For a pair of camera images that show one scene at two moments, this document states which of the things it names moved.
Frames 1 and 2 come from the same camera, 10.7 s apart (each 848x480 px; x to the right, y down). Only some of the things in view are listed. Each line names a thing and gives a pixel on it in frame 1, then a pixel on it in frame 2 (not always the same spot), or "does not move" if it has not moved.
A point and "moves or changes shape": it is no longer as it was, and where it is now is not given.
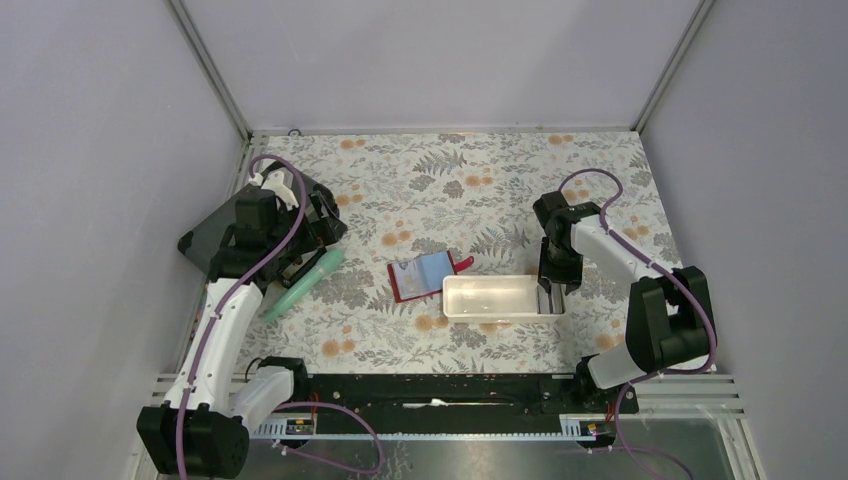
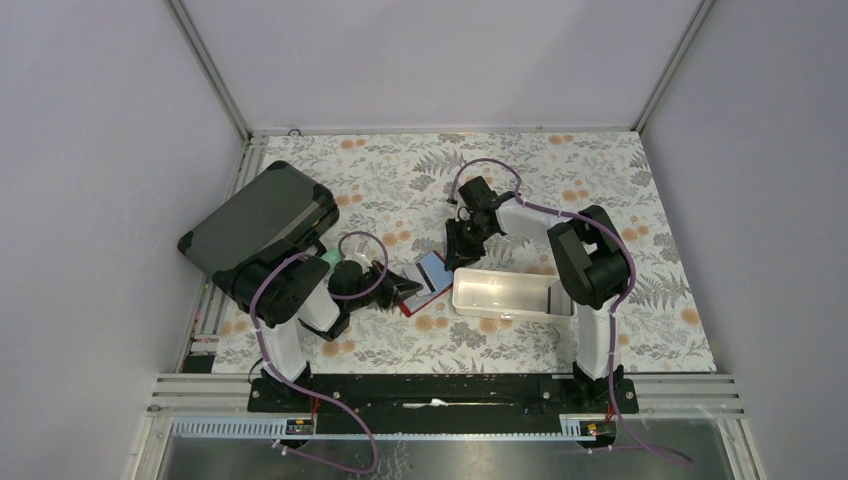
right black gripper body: (560, 264) -> (473, 232)
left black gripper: (323, 231) -> (390, 297)
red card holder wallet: (425, 275) moves or changes shape
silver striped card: (552, 302) -> (416, 273)
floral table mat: (423, 206) does not move
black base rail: (449, 397) does not move
